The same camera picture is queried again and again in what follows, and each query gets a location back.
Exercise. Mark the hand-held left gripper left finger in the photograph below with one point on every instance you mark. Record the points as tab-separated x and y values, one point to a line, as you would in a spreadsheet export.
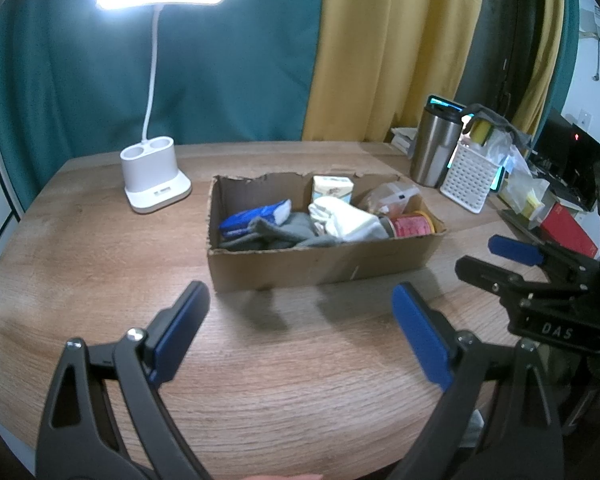
180	330

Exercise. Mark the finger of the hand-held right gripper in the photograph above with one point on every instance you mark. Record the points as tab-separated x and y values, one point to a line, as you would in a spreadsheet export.
485	272
512	250

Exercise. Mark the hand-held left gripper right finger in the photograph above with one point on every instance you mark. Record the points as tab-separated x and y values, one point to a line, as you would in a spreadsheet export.
420	335

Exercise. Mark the clear plastic bag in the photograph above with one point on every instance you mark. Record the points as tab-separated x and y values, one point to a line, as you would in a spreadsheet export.
390	197

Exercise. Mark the blue tissue packet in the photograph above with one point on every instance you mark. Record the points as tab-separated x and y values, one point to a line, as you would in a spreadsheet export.
250	220

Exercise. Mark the white glove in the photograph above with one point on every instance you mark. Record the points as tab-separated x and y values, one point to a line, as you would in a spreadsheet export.
350	222

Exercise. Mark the cardboard box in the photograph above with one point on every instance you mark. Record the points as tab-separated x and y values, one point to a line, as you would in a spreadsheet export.
305	265

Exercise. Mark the grey knit glove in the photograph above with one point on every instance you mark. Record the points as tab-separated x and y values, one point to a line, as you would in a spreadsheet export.
285	232

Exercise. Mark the small white carton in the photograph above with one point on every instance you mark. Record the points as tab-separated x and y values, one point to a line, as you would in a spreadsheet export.
332	190

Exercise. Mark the red box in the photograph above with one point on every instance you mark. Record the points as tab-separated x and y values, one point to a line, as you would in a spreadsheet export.
567	230

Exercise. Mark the plastic bag with yellow sponges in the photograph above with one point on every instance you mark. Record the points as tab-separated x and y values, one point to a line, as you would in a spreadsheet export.
520	185

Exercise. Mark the white perforated plastic basket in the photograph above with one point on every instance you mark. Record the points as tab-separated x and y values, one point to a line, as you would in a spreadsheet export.
467	180

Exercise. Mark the crumpled clear plastic wrap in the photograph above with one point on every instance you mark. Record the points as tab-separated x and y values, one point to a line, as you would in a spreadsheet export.
505	149

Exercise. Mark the black electronic device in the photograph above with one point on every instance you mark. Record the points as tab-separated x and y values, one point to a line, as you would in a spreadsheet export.
570	160

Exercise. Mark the yellow sponge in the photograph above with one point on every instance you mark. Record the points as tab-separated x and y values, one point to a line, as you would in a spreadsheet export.
481	132

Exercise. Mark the steel tumbler with black lid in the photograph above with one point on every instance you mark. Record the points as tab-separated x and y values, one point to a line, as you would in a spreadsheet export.
432	155

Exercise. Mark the grey cloth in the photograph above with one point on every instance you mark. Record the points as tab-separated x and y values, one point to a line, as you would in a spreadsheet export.
500	121

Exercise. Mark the white desk lamp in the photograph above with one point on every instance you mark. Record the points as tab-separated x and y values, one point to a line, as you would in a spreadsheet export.
150	180

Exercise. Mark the stack of white books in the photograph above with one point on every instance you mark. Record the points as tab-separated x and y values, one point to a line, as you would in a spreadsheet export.
402	140

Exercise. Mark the dark grey curtain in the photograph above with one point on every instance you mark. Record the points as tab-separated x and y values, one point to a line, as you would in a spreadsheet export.
495	35

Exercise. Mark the yellow curtain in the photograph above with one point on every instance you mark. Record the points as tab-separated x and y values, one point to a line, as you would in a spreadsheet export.
390	50

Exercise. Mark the teal curtain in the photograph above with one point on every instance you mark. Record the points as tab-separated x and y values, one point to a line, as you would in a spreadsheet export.
205	70

